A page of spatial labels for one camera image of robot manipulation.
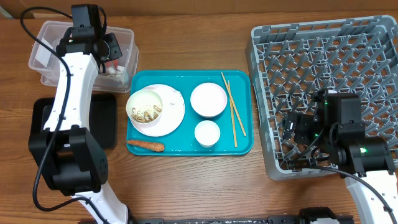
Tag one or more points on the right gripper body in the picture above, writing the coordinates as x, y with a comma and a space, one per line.
307, 132

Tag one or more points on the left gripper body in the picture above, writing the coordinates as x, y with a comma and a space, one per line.
113, 49

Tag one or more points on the white tissue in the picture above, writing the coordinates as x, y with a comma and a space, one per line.
116, 72

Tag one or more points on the white bowl with food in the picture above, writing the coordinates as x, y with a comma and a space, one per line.
142, 98

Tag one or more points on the small white cup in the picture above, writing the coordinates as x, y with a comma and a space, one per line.
207, 133

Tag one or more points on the large white bowl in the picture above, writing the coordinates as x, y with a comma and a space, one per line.
208, 100

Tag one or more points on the rice and food scraps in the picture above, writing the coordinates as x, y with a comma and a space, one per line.
146, 114

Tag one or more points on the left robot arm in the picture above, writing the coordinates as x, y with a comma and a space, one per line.
72, 166

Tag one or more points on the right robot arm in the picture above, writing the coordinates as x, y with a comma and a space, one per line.
365, 163

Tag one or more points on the clear plastic waste bin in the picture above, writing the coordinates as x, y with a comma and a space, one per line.
42, 61

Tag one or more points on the black food waste tray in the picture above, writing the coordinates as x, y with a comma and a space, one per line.
102, 118

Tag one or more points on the grey dishwasher rack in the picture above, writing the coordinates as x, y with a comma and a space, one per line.
288, 62

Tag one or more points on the right wooden chopstick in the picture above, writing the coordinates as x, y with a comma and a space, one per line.
233, 104

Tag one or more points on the white round plate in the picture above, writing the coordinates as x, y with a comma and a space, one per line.
173, 111

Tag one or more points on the orange carrot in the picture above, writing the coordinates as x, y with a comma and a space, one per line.
152, 146

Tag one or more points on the teal serving tray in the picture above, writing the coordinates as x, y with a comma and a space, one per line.
181, 141

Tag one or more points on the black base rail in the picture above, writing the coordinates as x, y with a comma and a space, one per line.
311, 215

